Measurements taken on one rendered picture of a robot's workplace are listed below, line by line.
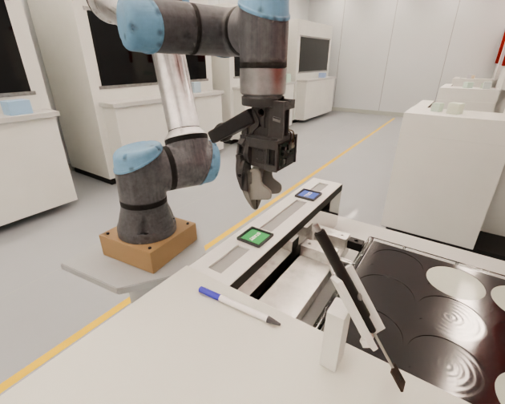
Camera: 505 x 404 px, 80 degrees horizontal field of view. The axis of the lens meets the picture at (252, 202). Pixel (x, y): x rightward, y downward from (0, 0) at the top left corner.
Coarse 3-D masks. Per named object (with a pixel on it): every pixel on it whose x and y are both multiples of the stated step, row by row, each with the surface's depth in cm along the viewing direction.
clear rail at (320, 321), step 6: (366, 240) 73; (372, 240) 73; (366, 246) 70; (360, 252) 68; (360, 258) 66; (354, 264) 64; (336, 294) 56; (330, 300) 55; (324, 312) 52; (318, 318) 51; (324, 318) 51; (318, 324) 50
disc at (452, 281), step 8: (432, 272) 62; (440, 272) 62; (448, 272) 62; (456, 272) 62; (464, 272) 62; (432, 280) 60; (440, 280) 60; (448, 280) 60; (456, 280) 60; (464, 280) 60; (472, 280) 60; (440, 288) 58; (448, 288) 58; (456, 288) 58; (464, 288) 58; (472, 288) 58; (480, 288) 58; (456, 296) 56; (464, 296) 56; (472, 296) 56; (480, 296) 56
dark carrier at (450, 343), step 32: (384, 256) 68; (416, 256) 67; (384, 288) 58; (416, 288) 58; (352, 320) 51; (384, 320) 51; (416, 320) 51; (448, 320) 51; (480, 320) 51; (416, 352) 45; (448, 352) 45; (480, 352) 45; (448, 384) 41; (480, 384) 41
